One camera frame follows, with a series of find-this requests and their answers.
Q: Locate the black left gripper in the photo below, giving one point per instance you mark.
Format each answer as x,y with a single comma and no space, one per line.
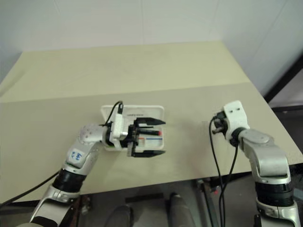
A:
133,139

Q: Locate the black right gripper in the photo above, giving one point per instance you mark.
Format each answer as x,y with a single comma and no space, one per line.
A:
220,123

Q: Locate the red capped black marker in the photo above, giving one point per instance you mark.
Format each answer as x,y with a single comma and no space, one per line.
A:
151,132

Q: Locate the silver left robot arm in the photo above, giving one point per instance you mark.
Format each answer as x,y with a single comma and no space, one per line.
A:
82,146

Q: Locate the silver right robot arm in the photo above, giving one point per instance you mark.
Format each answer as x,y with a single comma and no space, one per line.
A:
267,160

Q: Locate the white plastic pencil case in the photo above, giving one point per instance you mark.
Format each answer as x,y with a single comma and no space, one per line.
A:
142,112

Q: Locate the black flat bar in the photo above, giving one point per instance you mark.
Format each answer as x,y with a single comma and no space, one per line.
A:
144,197

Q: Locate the dark rounded shape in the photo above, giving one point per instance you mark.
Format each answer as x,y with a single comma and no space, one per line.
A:
181,210
122,216

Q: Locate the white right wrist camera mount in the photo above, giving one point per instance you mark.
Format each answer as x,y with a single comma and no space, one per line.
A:
235,116

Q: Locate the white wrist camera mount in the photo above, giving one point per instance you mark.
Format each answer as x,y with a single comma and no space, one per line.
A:
117,127
235,116

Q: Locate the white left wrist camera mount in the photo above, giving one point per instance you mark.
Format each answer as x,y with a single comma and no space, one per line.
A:
117,127

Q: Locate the black metal frame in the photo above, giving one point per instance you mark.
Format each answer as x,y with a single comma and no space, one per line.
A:
284,80

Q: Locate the metal table frame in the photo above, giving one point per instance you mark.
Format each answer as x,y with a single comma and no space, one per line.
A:
208,201

